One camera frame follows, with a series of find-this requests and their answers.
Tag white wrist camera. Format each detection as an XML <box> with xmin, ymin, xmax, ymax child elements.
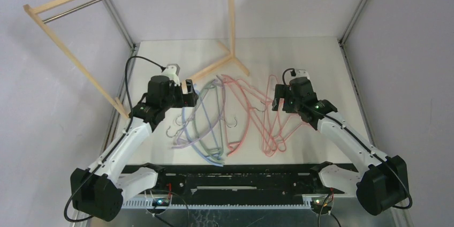
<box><xmin>294</xmin><ymin>69</ymin><xmax>310</xmax><ymax>80</ymax></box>
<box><xmin>165</xmin><ymin>64</ymin><xmax>180</xmax><ymax>86</ymax></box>

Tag right aluminium frame post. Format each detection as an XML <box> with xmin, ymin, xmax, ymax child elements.
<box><xmin>339</xmin><ymin>0</ymin><xmax>369</xmax><ymax>48</ymax></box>

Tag aluminium frame post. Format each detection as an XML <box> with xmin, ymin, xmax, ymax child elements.
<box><xmin>339</xmin><ymin>0</ymin><xmax>369</xmax><ymax>48</ymax></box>
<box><xmin>102</xmin><ymin>0</ymin><xmax>136</xmax><ymax>51</ymax></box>

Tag purple plastic hanger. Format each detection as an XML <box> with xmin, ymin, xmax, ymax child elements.
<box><xmin>171</xmin><ymin>75</ymin><xmax>226</xmax><ymax>152</ymax></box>

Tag left aluminium frame post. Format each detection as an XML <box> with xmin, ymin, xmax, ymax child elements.
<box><xmin>102</xmin><ymin>0</ymin><xmax>136</xmax><ymax>51</ymax></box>

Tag blue plastic hanger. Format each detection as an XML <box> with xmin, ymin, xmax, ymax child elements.
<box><xmin>178</xmin><ymin>87</ymin><xmax>224</xmax><ymax>167</ymax></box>

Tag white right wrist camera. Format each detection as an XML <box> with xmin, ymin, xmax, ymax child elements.
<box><xmin>294</xmin><ymin>69</ymin><xmax>310</xmax><ymax>80</ymax></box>

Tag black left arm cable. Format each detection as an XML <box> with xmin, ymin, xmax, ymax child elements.
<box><xmin>64</xmin><ymin>56</ymin><xmax>168</xmax><ymax>223</ymax></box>

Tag pink curved plastic hanger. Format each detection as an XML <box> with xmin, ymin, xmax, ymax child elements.
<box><xmin>222</xmin><ymin>74</ymin><xmax>251</xmax><ymax>157</ymax></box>

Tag wooden clothes rack frame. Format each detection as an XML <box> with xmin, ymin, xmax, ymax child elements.
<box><xmin>23</xmin><ymin>0</ymin><xmax>250</xmax><ymax>118</ymax></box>

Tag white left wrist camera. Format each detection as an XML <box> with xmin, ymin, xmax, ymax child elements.
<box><xmin>165</xmin><ymin>64</ymin><xmax>180</xmax><ymax>86</ymax></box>

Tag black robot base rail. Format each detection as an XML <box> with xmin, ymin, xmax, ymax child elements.
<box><xmin>123</xmin><ymin>163</ymin><xmax>355</xmax><ymax>209</ymax></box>

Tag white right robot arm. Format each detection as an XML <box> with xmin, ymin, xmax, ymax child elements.
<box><xmin>272</xmin><ymin>77</ymin><xmax>413</xmax><ymax>216</ymax></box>

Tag green plastic hanger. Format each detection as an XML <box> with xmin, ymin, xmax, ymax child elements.
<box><xmin>192</xmin><ymin>89</ymin><xmax>224</xmax><ymax>166</ymax></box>

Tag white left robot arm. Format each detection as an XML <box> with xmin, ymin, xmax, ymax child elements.
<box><xmin>65</xmin><ymin>74</ymin><xmax>198</xmax><ymax>222</ymax></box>

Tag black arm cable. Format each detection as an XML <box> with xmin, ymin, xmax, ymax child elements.
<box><xmin>64</xmin><ymin>56</ymin><xmax>168</xmax><ymax>223</ymax></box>
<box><xmin>282</xmin><ymin>67</ymin><xmax>413</xmax><ymax>210</ymax></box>

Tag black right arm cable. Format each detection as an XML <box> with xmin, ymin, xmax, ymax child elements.
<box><xmin>282</xmin><ymin>67</ymin><xmax>413</xmax><ymax>210</ymax></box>

